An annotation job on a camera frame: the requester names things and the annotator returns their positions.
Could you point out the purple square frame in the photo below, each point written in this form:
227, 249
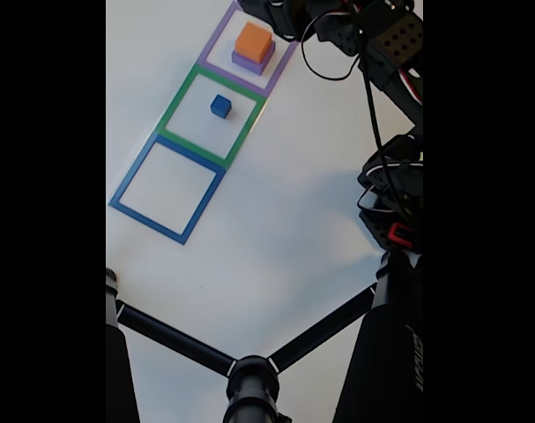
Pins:
212, 44

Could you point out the black camera tripod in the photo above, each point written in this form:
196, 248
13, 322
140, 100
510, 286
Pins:
381, 352

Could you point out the red black table clamp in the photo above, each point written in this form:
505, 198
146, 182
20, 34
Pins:
401, 235

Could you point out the orange block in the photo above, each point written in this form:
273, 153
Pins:
253, 39

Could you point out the purple block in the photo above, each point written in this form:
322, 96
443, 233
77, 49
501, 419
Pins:
247, 66

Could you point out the small blue cube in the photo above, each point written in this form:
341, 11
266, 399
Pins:
220, 106

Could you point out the green square frame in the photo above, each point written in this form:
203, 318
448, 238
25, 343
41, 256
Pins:
174, 101

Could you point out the blue square frame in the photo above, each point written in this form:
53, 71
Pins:
130, 176

